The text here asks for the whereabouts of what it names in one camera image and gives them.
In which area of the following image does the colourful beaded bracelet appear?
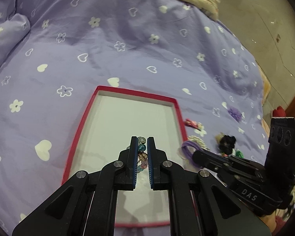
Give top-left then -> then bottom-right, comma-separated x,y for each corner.
127,135 -> 149,174

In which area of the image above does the red white jewelry box tray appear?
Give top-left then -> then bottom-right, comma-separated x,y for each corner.
63,86 -> 187,227

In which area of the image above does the black flower hair accessory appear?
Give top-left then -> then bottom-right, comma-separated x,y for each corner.
215,133 -> 236,156

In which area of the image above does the green bead accessory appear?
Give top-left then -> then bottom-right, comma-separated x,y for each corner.
235,150 -> 244,158

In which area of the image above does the red bow hair clip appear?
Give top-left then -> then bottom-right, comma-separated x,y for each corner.
184,118 -> 203,131

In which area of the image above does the purple flower hair accessory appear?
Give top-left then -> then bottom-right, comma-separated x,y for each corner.
228,107 -> 242,122

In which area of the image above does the purple heart flower bedsheet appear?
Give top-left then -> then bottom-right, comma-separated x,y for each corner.
0,0 -> 267,234

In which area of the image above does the purple matching pillow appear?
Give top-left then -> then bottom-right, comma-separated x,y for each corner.
0,13 -> 31,67

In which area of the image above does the purple hair tie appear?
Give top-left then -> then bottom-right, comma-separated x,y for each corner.
178,140 -> 204,164

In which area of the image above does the white pearl bracelet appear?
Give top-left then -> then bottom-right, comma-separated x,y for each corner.
186,135 -> 211,151

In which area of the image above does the black camera box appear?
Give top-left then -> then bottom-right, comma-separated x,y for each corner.
264,117 -> 295,177

